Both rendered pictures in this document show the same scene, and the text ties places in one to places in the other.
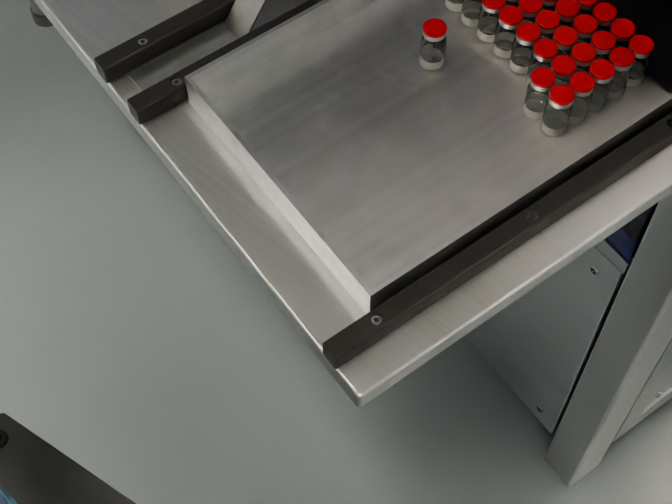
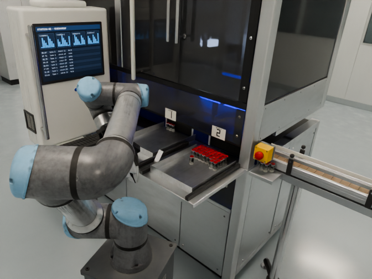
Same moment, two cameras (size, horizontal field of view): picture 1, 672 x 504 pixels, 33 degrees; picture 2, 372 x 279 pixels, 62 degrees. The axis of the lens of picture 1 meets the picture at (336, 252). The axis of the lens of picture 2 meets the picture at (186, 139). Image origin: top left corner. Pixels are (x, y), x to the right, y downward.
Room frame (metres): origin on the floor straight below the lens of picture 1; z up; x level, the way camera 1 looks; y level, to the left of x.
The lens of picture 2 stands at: (-0.66, 0.29, 1.67)
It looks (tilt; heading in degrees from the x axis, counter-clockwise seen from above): 26 degrees down; 345
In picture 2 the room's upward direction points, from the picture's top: 3 degrees clockwise
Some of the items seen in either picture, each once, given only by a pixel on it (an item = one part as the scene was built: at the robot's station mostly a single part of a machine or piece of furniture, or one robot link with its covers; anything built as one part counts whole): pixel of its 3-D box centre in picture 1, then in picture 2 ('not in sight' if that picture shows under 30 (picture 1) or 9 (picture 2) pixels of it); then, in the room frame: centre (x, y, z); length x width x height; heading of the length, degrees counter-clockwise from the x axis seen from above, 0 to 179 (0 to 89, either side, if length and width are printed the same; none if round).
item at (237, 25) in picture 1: (202, 28); (151, 160); (0.67, 0.11, 0.91); 0.14 x 0.03 x 0.06; 126
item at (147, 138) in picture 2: not in sight; (159, 138); (0.93, 0.04, 0.90); 0.34 x 0.26 x 0.04; 126
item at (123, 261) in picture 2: not in sight; (130, 246); (0.18, 0.25, 0.84); 0.15 x 0.15 x 0.10
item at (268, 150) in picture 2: not in sight; (264, 152); (0.52, -0.40, 0.99); 0.08 x 0.07 x 0.07; 126
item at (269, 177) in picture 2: not in sight; (266, 172); (0.53, -0.45, 0.87); 0.14 x 0.13 x 0.02; 126
